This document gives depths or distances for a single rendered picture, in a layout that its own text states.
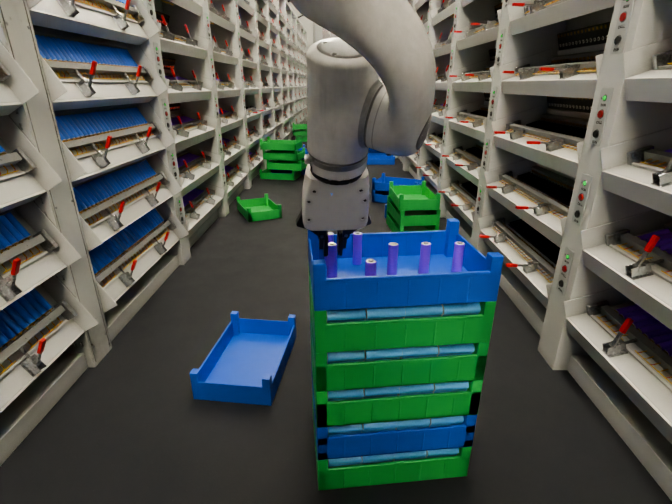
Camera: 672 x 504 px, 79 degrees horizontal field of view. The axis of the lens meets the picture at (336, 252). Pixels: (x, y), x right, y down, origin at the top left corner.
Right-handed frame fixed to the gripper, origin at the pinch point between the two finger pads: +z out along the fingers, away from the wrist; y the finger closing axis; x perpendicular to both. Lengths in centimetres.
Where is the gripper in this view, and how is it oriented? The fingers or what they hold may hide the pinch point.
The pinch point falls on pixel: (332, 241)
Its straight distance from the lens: 69.6
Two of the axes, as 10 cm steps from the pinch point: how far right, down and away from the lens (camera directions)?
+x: -0.9, -7.3, 6.8
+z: -0.4, 6.8, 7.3
